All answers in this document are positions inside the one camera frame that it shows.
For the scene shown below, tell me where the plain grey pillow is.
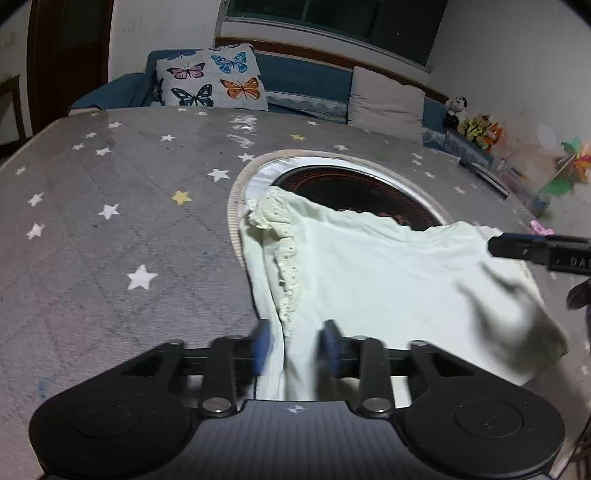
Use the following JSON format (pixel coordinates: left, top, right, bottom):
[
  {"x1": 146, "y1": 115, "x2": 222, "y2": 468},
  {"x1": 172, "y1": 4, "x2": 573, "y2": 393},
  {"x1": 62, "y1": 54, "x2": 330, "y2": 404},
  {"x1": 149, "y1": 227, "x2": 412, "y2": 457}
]
[{"x1": 347, "y1": 66, "x2": 426, "y2": 131}]

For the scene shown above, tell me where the dark wooden door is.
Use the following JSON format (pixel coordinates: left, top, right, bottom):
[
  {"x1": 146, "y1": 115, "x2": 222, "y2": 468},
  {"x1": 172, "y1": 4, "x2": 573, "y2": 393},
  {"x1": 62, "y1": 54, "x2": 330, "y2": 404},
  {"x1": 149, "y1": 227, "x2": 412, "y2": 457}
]
[{"x1": 28, "y1": 0, "x2": 114, "y2": 134}]

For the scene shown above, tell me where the round black induction cooktop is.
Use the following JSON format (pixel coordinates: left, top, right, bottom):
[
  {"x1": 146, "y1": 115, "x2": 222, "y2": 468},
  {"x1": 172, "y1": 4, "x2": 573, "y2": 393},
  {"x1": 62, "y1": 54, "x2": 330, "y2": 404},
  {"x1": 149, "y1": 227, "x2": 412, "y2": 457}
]
[{"x1": 249, "y1": 159, "x2": 451, "y2": 232}]

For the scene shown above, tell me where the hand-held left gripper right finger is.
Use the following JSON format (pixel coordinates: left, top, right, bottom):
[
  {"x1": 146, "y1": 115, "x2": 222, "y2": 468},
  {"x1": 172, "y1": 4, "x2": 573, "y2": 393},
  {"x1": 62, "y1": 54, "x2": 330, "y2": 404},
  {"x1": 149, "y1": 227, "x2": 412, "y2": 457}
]
[{"x1": 320, "y1": 318, "x2": 467, "y2": 416}]

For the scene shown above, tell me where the butterfly print pillow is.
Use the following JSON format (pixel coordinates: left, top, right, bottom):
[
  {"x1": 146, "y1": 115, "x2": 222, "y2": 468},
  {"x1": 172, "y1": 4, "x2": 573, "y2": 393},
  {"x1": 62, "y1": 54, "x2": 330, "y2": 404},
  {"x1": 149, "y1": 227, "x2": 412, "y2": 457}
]
[{"x1": 154, "y1": 44, "x2": 269, "y2": 112}]

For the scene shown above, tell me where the orange plush toy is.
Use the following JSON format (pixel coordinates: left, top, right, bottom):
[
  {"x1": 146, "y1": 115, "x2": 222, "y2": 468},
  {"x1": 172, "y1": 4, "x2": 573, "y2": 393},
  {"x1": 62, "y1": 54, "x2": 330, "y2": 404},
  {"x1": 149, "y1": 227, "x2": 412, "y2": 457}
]
[{"x1": 485, "y1": 121, "x2": 506, "y2": 153}]

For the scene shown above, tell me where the brown bear plush toy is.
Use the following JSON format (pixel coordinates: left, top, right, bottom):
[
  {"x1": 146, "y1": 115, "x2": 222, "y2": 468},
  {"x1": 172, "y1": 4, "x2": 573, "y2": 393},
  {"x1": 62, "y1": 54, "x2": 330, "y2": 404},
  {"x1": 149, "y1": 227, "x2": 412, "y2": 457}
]
[{"x1": 464, "y1": 114, "x2": 492, "y2": 144}]

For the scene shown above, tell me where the colourful pinwheel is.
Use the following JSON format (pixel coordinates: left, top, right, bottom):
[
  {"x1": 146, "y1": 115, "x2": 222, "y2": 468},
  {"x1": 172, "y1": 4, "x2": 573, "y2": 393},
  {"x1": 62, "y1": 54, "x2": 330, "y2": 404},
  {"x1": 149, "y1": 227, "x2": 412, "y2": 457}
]
[{"x1": 538, "y1": 136, "x2": 591, "y2": 197}]

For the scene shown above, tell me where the panda plush toy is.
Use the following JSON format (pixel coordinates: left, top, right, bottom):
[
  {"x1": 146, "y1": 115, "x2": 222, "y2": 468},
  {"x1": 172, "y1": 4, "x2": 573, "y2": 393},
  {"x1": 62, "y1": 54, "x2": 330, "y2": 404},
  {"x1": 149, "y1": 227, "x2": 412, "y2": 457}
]
[{"x1": 443, "y1": 96, "x2": 469, "y2": 131}]

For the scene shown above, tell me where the grey star-print tablecloth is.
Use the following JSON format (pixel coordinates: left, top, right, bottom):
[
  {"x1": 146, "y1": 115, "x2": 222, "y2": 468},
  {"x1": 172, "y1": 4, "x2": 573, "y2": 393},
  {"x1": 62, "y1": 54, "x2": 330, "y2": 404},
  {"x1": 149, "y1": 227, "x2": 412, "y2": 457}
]
[{"x1": 0, "y1": 106, "x2": 591, "y2": 480}]

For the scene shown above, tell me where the pale green lace-trimmed garment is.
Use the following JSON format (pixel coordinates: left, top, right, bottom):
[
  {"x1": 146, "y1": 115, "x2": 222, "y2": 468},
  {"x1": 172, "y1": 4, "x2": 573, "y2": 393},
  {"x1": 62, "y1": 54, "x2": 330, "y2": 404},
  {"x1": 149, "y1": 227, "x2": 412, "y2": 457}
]
[{"x1": 240, "y1": 187, "x2": 570, "y2": 401}]

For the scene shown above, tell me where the dark window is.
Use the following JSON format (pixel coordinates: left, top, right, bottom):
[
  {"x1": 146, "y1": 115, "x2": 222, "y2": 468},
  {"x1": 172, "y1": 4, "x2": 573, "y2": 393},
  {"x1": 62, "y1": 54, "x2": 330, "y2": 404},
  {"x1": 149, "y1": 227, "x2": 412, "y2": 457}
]
[{"x1": 224, "y1": 0, "x2": 448, "y2": 65}]

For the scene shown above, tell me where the long black bar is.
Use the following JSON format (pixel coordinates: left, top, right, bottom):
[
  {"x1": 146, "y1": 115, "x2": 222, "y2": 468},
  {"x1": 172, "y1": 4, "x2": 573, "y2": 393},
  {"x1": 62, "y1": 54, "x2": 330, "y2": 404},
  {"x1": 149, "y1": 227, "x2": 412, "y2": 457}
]
[{"x1": 459, "y1": 159, "x2": 511, "y2": 197}]

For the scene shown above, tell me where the wooden side table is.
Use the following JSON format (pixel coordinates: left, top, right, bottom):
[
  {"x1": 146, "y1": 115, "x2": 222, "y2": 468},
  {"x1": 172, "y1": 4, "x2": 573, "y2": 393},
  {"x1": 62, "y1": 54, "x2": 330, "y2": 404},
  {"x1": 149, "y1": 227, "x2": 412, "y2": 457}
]
[{"x1": 0, "y1": 74, "x2": 26, "y2": 148}]

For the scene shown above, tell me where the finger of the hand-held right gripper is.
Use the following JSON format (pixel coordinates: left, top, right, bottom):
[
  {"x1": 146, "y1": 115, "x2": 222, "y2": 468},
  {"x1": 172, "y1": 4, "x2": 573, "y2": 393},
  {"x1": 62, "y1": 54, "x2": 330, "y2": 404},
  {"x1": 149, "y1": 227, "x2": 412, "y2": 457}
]
[{"x1": 488, "y1": 234, "x2": 552, "y2": 268}]

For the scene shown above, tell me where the blue sofa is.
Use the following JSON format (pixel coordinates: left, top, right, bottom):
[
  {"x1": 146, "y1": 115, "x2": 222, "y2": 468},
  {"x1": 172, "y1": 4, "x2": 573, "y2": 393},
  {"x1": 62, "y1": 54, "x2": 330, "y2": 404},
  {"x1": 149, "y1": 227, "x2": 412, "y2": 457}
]
[{"x1": 69, "y1": 48, "x2": 506, "y2": 174}]

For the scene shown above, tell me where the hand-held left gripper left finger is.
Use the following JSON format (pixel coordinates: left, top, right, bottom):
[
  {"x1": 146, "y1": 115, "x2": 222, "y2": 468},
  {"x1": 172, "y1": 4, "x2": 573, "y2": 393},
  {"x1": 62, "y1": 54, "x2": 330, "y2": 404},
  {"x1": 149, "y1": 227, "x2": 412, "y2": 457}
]
[{"x1": 122, "y1": 319, "x2": 272, "y2": 418}]

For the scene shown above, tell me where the clear plastic box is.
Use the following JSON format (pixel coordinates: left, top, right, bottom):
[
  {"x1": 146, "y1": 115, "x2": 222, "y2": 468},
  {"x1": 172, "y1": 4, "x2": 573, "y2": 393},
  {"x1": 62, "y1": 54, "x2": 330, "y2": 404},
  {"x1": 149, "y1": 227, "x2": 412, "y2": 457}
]
[{"x1": 496, "y1": 159, "x2": 552, "y2": 215}]

